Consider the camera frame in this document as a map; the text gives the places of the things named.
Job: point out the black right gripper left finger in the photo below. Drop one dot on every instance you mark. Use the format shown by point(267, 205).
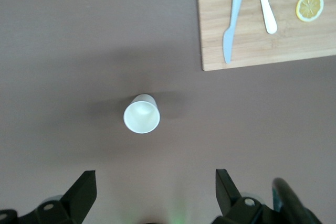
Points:
point(78, 197)

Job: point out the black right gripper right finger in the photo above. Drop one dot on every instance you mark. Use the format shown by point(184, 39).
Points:
point(228, 200)

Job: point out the white plastic cup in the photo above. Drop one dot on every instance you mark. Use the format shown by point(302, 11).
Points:
point(141, 117)

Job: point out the bamboo cutting board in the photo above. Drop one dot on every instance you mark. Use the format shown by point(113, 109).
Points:
point(288, 45)

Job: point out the grey plastic knife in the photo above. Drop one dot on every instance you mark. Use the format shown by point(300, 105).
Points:
point(233, 22)

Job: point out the white plastic knife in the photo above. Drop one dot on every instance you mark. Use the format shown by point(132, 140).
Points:
point(265, 6)

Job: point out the yellow lemon slice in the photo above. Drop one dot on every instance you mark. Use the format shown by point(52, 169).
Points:
point(309, 6)

